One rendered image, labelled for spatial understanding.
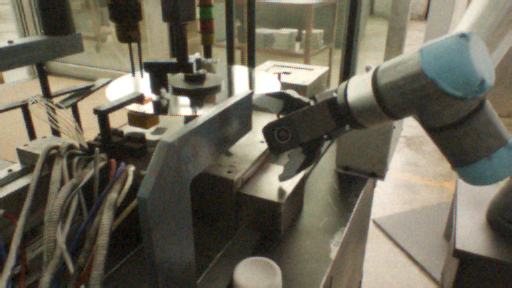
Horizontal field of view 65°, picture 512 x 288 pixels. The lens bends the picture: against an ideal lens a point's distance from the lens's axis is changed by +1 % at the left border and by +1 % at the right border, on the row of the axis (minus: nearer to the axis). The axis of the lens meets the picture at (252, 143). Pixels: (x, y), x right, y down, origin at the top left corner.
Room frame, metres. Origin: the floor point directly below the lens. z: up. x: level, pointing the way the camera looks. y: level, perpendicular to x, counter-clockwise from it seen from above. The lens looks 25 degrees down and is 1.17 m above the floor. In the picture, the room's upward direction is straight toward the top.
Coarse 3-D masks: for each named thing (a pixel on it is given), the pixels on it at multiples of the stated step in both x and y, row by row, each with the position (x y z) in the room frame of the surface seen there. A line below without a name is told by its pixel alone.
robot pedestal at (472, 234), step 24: (456, 192) 0.68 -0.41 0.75; (480, 192) 0.67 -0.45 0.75; (456, 216) 0.59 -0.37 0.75; (480, 216) 0.59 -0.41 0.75; (456, 240) 0.53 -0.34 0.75; (480, 240) 0.53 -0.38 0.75; (504, 240) 0.53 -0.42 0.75; (456, 264) 0.54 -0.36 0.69; (480, 264) 0.49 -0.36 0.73; (504, 264) 0.48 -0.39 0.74
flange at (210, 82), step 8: (168, 80) 0.74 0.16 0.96; (176, 80) 0.73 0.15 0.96; (184, 80) 0.73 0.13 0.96; (192, 80) 0.72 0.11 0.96; (200, 80) 0.73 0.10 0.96; (208, 80) 0.73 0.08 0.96; (216, 80) 0.74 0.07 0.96; (176, 88) 0.70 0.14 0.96; (184, 88) 0.69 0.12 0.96; (192, 88) 0.69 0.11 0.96; (200, 88) 0.69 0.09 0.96; (208, 88) 0.70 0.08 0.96; (216, 88) 0.71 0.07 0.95
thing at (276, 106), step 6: (258, 96) 0.61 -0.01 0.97; (264, 96) 0.60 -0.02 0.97; (258, 102) 0.61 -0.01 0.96; (264, 102) 0.60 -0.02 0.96; (270, 102) 0.59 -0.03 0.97; (276, 102) 0.58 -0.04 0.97; (282, 102) 0.58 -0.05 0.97; (270, 108) 0.59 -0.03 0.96; (276, 108) 0.58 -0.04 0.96; (282, 108) 0.57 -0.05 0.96
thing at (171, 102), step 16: (208, 64) 0.90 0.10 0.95; (224, 64) 0.90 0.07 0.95; (128, 80) 0.77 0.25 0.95; (144, 80) 0.77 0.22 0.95; (224, 80) 0.77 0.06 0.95; (240, 80) 0.77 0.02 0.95; (256, 80) 0.77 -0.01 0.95; (272, 80) 0.77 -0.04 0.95; (112, 96) 0.67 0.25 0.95; (176, 96) 0.67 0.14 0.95; (192, 96) 0.67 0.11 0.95; (208, 96) 0.67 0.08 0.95; (224, 96) 0.67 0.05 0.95; (144, 112) 0.60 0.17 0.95; (160, 112) 0.59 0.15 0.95; (176, 112) 0.59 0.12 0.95; (192, 112) 0.59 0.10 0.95
